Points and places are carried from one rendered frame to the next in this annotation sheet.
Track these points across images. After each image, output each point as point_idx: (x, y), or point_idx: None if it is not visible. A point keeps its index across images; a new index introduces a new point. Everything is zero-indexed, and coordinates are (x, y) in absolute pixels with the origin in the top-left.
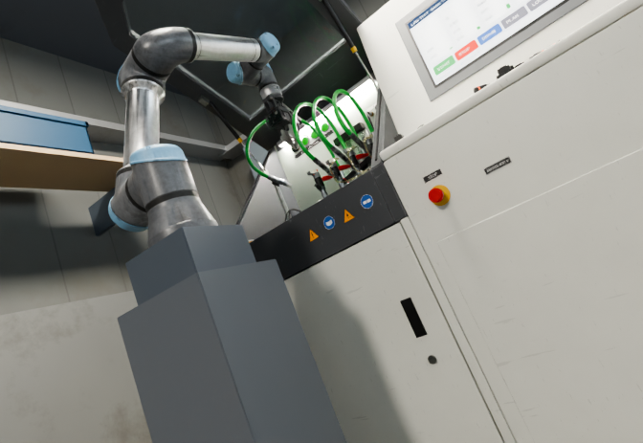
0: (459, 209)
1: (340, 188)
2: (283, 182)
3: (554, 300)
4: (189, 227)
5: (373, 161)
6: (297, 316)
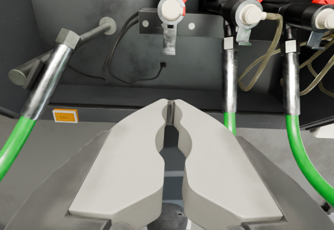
0: None
1: (246, 127)
2: (66, 66)
3: None
4: (190, 225)
5: (303, 127)
6: None
